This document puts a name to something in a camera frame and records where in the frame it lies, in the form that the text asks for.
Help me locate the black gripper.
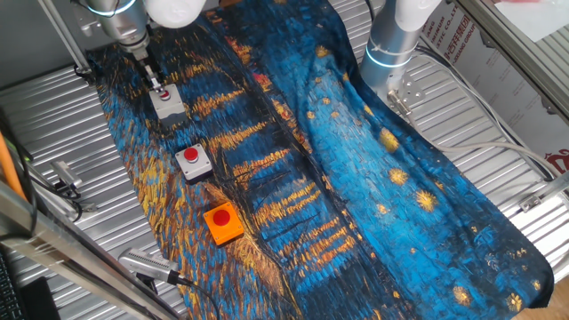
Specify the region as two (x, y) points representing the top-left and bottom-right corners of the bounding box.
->
(138, 46), (172, 100)

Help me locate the grey box small red button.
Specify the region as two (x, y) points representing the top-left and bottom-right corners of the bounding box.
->
(148, 83), (188, 122)

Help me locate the white box large red button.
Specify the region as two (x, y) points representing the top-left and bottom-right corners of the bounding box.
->
(173, 142), (215, 183)

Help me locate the orange box red mushroom button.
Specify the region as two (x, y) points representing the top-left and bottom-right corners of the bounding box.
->
(203, 201), (246, 247)

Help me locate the orange tube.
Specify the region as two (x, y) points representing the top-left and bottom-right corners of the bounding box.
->
(0, 131), (27, 202)

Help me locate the blue yellow painting print cloth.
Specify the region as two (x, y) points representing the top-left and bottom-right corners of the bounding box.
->
(86, 0), (556, 320)

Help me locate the black box device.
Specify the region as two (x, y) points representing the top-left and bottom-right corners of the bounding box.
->
(20, 275), (62, 320)

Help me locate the black keyboard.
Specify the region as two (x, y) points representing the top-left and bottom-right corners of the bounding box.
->
(0, 248), (26, 320)

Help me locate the white board red print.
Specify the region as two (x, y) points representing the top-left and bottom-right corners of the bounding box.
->
(420, 0), (569, 175)

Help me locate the white paper sheet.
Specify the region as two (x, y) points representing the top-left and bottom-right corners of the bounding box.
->
(493, 0), (569, 44)

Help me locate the aluminium frame beam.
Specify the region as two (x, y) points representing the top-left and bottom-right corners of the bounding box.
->
(453, 0), (569, 121)
(37, 0), (93, 76)
(0, 180), (183, 320)

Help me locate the small silver camera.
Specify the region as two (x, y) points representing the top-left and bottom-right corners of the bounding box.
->
(50, 159), (84, 191)

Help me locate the aluminium camera bracket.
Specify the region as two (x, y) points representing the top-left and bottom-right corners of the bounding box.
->
(24, 162), (98, 214)

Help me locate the ribbed silver camera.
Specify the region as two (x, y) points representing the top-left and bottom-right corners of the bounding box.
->
(116, 247), (180, 286)

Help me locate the black ribbed camera cable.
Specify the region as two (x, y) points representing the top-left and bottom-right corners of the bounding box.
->
(166, 269), (222, 320)

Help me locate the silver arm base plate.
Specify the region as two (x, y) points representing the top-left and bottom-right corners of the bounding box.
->
(385, 70), (427, 107)

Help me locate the aluminium corner bracket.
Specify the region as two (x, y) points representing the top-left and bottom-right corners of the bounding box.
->
(517, 171), (569, 213)

